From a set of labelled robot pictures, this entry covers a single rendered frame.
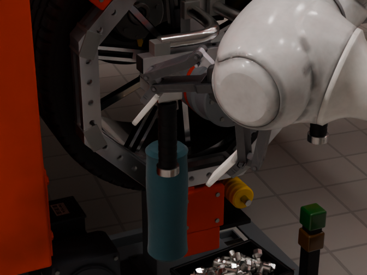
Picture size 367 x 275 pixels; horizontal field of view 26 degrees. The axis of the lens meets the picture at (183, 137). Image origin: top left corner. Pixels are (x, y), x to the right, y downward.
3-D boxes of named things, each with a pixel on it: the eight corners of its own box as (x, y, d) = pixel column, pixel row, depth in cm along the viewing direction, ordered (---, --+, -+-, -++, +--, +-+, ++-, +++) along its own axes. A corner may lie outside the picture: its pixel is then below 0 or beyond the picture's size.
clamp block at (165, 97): (163, 83, 153) (163, 57, 151) (183, 100, 146) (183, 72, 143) (138, 87, 151) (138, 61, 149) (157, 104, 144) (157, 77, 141)
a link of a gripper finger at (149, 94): (163, 84, 106) (146, 70, 106) (145, 106, 110) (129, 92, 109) (167, 79, 107) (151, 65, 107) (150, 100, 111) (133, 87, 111)
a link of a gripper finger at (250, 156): (248, 146, 108) (265, 160, 109) (228, 165, 112) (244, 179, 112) (244, 152, 107) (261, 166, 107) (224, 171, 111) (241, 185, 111)
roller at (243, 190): (204, 160, 215) (205, 141, 213) (258, 210, 191) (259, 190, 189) (185, 164, 213) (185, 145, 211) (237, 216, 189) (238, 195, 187)
